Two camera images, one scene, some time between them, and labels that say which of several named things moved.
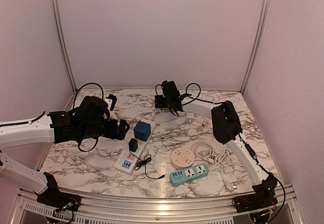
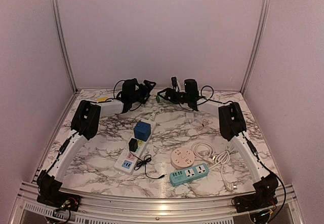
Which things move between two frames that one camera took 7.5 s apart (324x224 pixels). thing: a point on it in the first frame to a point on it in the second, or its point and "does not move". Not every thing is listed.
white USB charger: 190,117 does not move
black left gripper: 121,133 to 146,92
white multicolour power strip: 127,162 does not move
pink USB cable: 205,123 does not move
